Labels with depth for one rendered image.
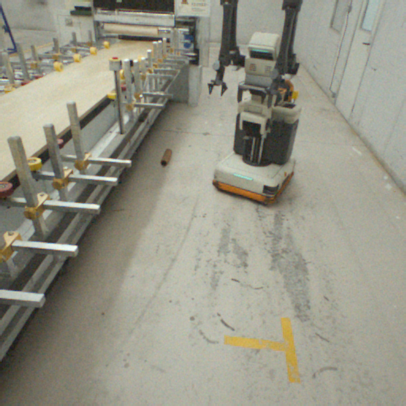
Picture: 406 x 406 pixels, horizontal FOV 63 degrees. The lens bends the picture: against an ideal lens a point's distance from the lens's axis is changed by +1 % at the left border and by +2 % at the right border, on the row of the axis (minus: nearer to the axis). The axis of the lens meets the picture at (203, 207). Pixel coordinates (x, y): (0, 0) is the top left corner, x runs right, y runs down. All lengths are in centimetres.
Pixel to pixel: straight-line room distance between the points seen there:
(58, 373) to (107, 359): 24
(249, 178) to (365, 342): 156
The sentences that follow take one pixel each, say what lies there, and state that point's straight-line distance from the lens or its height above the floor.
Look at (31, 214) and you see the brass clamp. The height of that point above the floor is 84.
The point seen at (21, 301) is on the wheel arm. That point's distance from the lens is 120.
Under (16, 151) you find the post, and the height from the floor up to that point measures 111.
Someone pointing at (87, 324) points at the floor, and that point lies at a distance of 215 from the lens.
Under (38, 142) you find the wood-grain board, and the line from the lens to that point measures 207.
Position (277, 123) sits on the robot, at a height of 73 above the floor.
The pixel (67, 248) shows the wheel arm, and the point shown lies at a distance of 135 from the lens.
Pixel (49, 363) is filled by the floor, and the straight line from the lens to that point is 206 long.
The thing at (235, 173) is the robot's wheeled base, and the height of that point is 26.
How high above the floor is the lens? 167
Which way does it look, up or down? 34 degrees down
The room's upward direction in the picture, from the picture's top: 3 degrees clockwise
